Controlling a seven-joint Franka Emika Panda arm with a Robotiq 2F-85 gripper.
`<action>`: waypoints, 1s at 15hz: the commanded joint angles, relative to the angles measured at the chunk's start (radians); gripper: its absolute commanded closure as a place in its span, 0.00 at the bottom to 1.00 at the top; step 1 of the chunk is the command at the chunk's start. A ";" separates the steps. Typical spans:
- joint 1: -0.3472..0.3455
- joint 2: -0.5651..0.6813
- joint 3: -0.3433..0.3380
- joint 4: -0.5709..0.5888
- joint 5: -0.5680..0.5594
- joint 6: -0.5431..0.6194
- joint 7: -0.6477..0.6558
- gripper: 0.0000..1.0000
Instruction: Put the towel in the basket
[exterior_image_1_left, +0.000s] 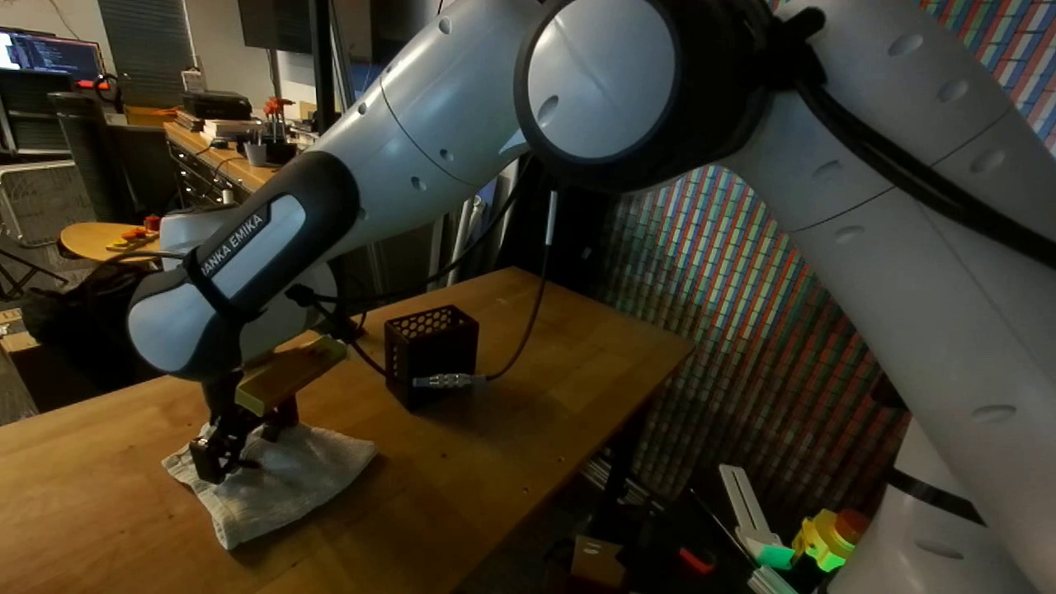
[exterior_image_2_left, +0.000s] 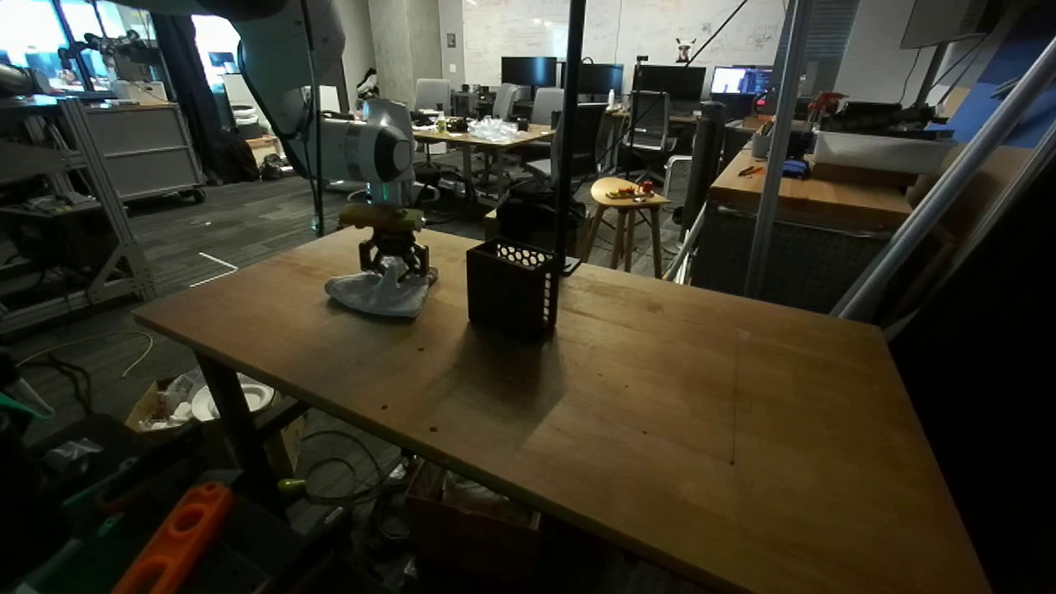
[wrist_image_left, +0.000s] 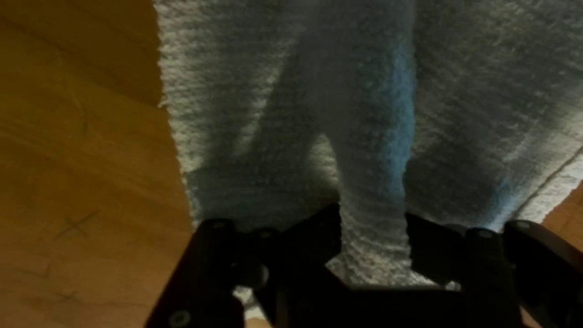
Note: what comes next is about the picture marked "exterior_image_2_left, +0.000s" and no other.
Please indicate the wooden top workbench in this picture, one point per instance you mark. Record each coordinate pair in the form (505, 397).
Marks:
(811, 203)

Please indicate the orange plastic tool case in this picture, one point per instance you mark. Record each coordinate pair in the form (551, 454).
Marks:
(175, 539)

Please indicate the black vertical stand pole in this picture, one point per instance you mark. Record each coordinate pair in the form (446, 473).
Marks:
(570, 134)

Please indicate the red toy food pieces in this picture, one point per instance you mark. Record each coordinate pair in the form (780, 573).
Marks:
(626, 188)

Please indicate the white round bowl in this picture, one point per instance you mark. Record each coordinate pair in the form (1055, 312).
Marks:
(259, 394)

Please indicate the grey towel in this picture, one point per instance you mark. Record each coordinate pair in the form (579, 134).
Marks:
(380, 299)

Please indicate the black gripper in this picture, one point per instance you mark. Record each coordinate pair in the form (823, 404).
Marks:
(395, 244)

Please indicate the grey office chair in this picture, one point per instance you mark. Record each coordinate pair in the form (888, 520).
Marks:
(648, 121)

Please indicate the round wooden stool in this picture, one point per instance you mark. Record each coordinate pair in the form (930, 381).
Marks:
(628, 194)

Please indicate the wooden office desk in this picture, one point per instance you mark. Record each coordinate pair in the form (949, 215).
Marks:
(482, 136)

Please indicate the slanted silver metal pole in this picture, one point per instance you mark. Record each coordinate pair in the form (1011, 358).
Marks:
(946, 181)

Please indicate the black computer monitor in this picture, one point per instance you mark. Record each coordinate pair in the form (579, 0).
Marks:
(667, 82)
(529, 73)
(603, 81)

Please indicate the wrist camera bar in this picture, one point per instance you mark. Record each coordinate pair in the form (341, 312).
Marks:
(380, 217)

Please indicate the grey metal shelving rack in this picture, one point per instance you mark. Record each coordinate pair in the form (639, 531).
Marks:
(92, 210)

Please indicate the black perforated basket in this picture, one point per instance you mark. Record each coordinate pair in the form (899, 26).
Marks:
(510, 299)

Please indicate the upright silver metal pole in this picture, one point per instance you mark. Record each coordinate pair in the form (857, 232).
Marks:
(778, 143)

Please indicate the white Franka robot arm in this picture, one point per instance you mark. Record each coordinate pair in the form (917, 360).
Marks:
(332, 121)

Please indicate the lit computer monitor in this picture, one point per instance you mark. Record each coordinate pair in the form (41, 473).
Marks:
(745, 81)

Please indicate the black table leg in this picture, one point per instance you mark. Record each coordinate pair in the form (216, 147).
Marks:
(235, 422)

